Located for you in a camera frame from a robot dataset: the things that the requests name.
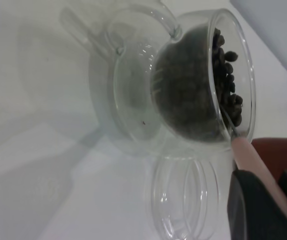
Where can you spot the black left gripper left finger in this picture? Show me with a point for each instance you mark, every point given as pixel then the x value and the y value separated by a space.
pixel 251 212

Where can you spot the double-walled glass cup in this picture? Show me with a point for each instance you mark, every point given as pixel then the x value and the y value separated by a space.
pixel 131 100

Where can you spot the coffee beans pile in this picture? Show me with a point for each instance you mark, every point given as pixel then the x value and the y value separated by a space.
pixel 186 87

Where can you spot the red ceramic mug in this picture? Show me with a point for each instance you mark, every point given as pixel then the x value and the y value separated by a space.
pixel 278 152

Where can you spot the clear glass saucer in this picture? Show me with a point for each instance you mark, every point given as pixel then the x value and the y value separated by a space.
pixel 183 200

